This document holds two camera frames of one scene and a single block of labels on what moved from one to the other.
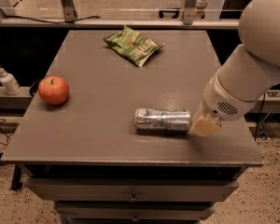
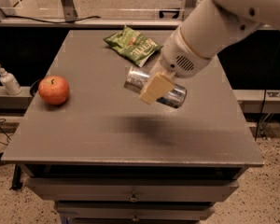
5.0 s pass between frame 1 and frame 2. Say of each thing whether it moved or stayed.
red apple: stayed
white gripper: moved
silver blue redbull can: moved
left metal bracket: stayed
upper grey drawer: stayed
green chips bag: stayed
